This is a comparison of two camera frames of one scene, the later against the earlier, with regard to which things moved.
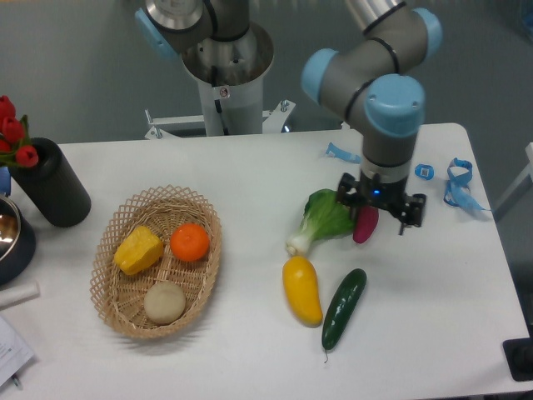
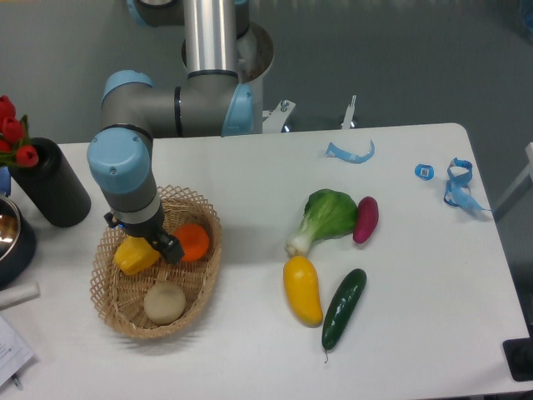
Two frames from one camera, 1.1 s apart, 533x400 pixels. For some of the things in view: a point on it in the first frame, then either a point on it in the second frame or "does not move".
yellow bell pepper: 138,249 does not move
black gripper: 391,196 -> 153,231
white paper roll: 18,293 does not move
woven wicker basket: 119,297 does not move
